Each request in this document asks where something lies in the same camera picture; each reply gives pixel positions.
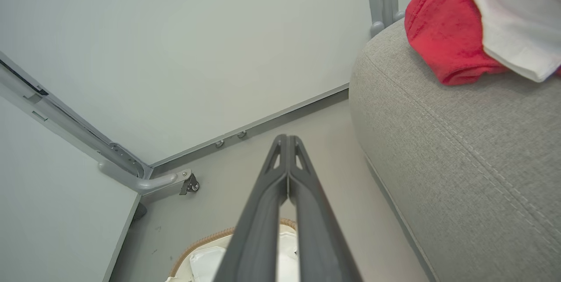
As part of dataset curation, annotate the grey fabric sofa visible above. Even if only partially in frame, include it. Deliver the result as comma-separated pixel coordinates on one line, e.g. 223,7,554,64
349,18,561,282

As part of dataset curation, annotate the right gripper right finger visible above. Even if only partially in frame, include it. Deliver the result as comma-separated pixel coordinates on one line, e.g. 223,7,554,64
287,135,364,282

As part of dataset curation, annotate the red and white garment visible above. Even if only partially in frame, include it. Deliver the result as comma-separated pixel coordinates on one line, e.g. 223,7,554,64
404,0,561,86

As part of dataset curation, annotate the grey partition bottom rail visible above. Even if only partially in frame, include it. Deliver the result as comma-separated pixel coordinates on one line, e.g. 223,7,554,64
149,82,350,177

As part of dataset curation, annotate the white basket with brown rim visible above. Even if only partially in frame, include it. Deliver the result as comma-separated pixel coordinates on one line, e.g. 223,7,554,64
165,218,304,282

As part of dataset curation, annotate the black caster wheel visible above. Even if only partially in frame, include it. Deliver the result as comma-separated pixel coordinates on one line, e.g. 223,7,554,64
179,173,201,196

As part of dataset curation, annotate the white basket liner cloth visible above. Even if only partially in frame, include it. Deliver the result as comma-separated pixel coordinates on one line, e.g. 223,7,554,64
188,225,301,282

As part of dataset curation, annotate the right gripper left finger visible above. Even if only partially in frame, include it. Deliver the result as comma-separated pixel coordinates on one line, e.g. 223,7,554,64
213,134,290,282

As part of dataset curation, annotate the grey partition foot bar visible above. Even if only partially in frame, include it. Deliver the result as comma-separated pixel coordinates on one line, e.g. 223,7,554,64
98,159,193,196

